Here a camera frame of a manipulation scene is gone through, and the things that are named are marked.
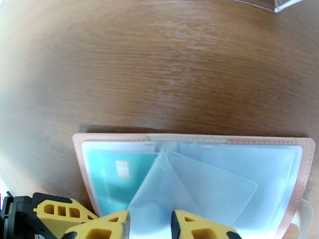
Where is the clear acrylic card stand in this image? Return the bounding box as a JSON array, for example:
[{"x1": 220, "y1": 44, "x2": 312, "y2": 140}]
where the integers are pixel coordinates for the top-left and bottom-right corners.
[{"x1": 127, "y1": 0, "x2": 313, "y2": 14}]

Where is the pink leather card holder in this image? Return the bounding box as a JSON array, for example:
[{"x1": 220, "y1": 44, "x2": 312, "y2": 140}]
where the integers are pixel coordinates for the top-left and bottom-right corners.
[{"x1": 72, "y1": 132, "x2": 317, "y2": 239}]

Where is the teal plastic card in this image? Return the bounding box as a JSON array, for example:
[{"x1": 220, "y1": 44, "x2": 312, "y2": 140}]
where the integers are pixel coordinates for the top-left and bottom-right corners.
[{"x1": 85, "y1": 150, "x2": 160, "y2": 216}]

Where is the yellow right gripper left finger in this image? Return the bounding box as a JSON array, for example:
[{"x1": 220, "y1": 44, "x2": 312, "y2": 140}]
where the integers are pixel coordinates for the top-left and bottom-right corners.
[{"x1": 64, "y1": 210, "x2": 131, "y2": 239}]

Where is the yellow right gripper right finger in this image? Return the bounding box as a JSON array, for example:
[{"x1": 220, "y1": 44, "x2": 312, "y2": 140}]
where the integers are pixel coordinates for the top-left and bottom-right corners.
[{"x1": 171, "y1": 209, "x2": 243, "y2": 239}]

